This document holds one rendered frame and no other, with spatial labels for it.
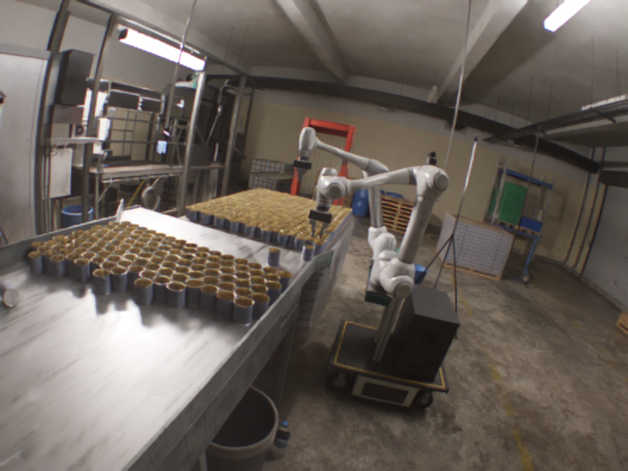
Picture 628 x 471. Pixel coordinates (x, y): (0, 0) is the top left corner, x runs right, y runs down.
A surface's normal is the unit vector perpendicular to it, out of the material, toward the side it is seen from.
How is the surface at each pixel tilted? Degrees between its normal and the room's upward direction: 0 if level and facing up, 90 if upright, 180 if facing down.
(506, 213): 90
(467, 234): 92
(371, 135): 90
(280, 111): 90
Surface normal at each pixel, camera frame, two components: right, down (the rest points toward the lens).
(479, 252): -0.20, 0.21
